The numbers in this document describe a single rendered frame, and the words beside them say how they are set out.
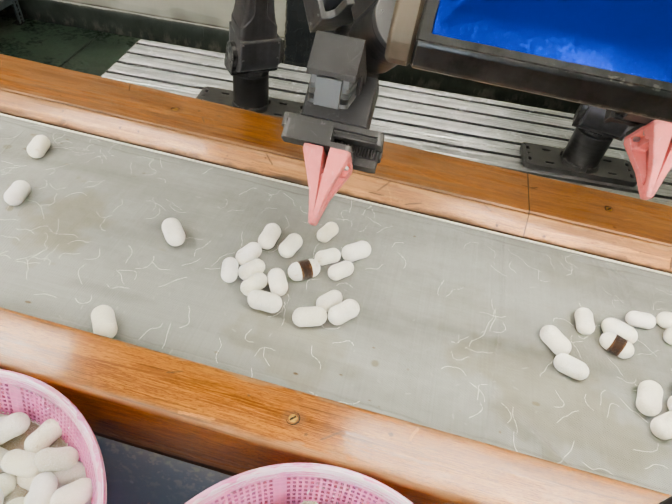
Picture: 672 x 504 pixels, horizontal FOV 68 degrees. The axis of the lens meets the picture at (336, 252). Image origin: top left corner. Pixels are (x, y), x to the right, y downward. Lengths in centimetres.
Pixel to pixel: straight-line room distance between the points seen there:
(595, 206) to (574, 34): 48
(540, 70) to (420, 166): 43
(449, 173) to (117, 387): 48
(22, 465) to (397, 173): 51
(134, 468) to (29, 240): 28
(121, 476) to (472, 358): 35
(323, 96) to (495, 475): 34
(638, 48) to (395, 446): 32
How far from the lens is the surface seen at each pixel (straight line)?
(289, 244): 57
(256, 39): 86
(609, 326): 61
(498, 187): 71
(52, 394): 48
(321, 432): 44
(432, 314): 56
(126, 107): 80
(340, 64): 45
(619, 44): 30
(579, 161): 97
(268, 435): 43
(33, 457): 49
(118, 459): 54
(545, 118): 113
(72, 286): 59
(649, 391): 58
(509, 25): 29
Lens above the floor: 116
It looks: 46 degrees down
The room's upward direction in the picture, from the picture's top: 9 degrees clockwise
